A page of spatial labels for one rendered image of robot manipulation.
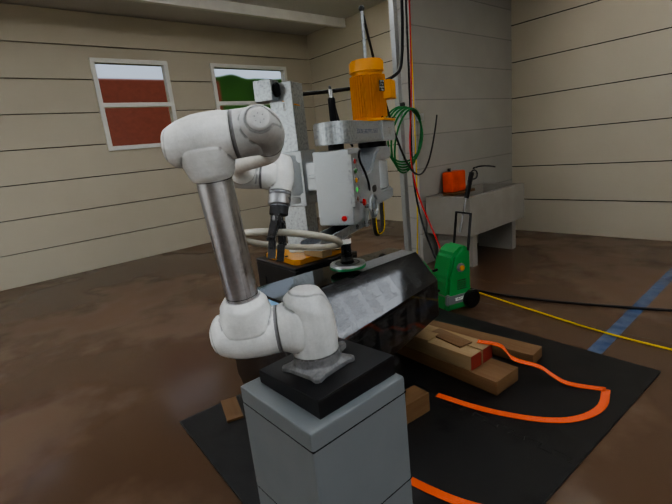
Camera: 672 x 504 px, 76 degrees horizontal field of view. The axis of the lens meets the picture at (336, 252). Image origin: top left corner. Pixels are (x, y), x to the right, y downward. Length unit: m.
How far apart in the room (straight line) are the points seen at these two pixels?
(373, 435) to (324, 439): 0.21
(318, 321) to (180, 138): 0.65
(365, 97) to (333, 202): 0.88
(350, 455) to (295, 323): 0.43
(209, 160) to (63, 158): 6.94
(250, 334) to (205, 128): 0.61
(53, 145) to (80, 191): 0.77
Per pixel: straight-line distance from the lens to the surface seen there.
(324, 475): 1.39
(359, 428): 1.42
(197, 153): 1.21
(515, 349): 3.27
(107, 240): 8.23
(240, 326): 1.35
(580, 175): 6.97
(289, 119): 3.32
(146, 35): 8.80
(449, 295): 4.05
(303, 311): 1.34
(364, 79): 3.04
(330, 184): 2.44
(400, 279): 2.71
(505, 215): 5.84
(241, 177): 1.71
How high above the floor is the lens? 1.56
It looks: 14 degrees down
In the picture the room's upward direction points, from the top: 6 degrees counter-clockwise
